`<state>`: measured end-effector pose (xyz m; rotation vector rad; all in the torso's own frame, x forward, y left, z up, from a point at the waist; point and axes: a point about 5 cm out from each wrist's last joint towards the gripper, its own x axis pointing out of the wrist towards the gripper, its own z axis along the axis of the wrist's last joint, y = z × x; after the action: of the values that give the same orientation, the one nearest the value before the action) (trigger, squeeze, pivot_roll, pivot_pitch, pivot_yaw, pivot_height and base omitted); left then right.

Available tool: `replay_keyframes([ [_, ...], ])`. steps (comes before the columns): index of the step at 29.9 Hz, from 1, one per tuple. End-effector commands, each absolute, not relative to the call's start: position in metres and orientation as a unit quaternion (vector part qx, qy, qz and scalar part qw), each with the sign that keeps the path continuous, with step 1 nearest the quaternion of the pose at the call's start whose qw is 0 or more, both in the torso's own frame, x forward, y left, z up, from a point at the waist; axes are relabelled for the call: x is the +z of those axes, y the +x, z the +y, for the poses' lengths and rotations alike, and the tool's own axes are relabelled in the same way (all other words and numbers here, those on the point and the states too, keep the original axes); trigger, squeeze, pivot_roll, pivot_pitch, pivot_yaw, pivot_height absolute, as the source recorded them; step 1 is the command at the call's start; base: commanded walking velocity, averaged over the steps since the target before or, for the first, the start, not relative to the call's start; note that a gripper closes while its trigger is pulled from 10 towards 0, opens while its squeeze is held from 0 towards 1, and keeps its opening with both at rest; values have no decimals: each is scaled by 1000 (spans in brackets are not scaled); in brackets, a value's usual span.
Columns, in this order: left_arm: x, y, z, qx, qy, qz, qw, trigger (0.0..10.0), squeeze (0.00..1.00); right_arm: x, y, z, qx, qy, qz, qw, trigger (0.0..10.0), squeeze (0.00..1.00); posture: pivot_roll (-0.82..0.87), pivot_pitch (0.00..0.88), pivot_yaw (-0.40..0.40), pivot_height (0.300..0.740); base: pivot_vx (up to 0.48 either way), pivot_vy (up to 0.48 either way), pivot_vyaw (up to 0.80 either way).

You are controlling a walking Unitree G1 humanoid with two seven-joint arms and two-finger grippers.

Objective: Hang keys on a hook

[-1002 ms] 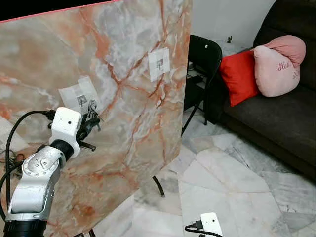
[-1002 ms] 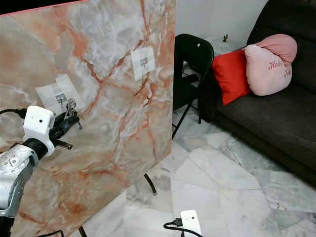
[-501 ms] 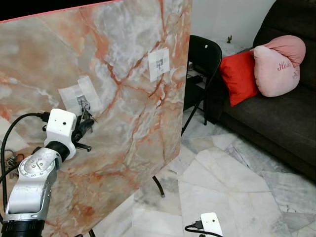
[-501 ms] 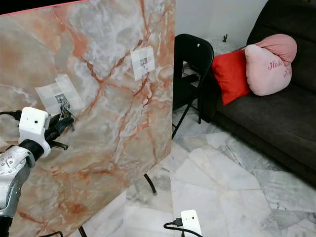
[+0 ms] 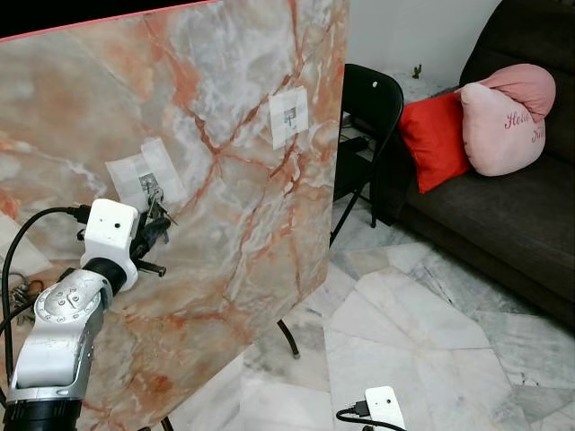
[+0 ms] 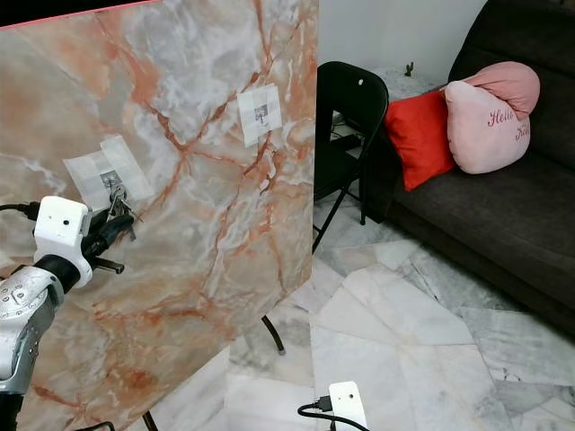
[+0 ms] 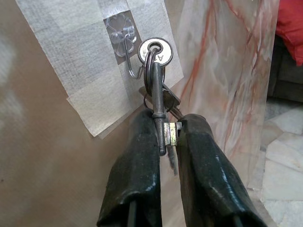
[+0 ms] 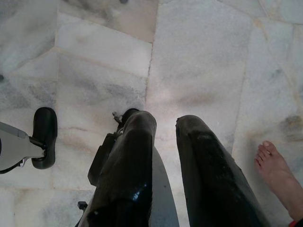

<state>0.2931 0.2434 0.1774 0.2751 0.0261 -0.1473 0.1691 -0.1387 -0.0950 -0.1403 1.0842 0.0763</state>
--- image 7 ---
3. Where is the small silver key bunch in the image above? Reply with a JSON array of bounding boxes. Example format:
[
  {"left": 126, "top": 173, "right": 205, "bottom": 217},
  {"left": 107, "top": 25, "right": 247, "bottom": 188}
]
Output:
[{"left": 137, "top": 35, "right": 183, "bottom": 177}]

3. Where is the marble pattern folding table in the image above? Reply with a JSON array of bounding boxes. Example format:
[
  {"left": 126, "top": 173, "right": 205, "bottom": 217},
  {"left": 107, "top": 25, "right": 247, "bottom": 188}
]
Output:
[{"left": 0, "top": 0, "right": 280, "bottom": 227}]

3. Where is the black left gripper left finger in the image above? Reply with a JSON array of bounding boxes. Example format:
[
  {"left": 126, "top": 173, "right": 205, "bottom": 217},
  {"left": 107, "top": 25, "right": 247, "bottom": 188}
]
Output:
[{"left": 96, "top": 110, "right": 164, "bottom": 227}]

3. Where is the white tape patch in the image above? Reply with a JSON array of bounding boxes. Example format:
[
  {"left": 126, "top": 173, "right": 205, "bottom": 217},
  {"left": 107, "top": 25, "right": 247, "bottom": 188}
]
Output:
[{"left": 15, "top": 0, "right": 185, "bottom": 140}]

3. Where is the clear adhesive metal hook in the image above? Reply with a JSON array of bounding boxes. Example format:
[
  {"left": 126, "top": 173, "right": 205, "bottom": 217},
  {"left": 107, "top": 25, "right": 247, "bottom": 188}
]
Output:
[{"left": 103, "top": 9, "right": 144, "bottom": 79}]

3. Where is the red cloth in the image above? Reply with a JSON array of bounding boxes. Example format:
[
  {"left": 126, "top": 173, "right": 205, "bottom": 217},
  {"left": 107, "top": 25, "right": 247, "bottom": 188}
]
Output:
[{"left": 276, "top": 0, "right": 303, "bottom": 67}]

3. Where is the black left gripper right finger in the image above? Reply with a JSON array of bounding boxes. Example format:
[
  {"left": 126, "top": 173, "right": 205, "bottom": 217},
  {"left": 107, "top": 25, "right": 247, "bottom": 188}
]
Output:
[{"left": 176, "top": 113, "right": 268, "bottom": 227}]

